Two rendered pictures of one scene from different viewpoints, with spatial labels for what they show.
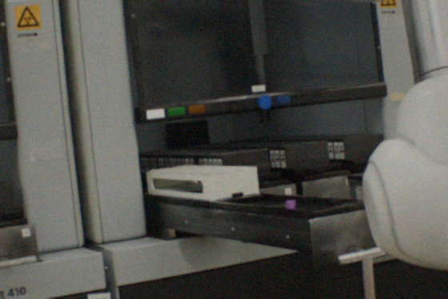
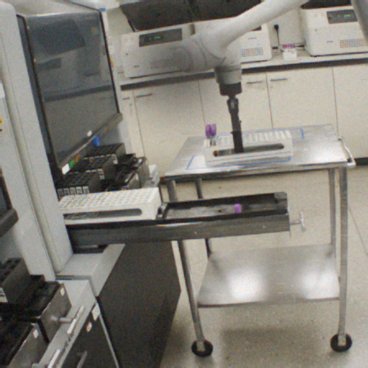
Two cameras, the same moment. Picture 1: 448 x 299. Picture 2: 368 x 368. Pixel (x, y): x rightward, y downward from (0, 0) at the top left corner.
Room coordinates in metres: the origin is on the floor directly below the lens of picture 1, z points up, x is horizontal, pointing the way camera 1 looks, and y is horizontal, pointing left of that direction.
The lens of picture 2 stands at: (0.92, 0.83, 1.32)
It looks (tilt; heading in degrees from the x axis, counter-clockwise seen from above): 20 degrees down; 309
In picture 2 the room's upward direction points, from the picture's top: 10 degrees counter-clockwise
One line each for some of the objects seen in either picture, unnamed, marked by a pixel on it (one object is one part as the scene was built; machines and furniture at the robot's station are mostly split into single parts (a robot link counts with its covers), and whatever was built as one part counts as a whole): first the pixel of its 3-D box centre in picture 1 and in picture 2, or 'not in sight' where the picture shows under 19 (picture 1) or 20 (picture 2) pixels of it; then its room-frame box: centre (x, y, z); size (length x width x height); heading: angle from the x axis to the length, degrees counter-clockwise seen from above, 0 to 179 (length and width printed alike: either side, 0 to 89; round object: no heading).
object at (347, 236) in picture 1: (246, 218); (172, 222); (1.69, -0.04, 0.78); 0.73 x 0.14 x 0.09; 27
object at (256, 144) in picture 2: not in sight; (248, 147); (1.67, -0.47, 0.85); 0.30 x 0.10 x 0.06; 30
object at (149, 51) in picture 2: not in sight; (160, 32); (3.30, -2.14, 1.22); 0.62 x 0.56 x 0.64; 115
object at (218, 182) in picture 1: (199, 185); (106, 209); (1.85, 0.04, 0.83); 0.30 x 0.10 x 0.06; 27
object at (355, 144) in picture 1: (362, 149); (118, 154); (2.14, -0.32, 0.85); 0.12 x 0.02 x 0.06; 116
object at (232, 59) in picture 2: not in sight; (221, 43); (1.70, -0.44, 1.21); 0.13 x 0.11 x 0.16; 89
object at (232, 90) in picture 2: not in sight; (232, 96); (1.70, -0.45, 1.03); 0.08 x 0.07 x 0.09; 120
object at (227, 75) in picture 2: not in sight; (228, 74); (1.70, -0.45, 1.11); 0.09 x 0.09 x 0.06
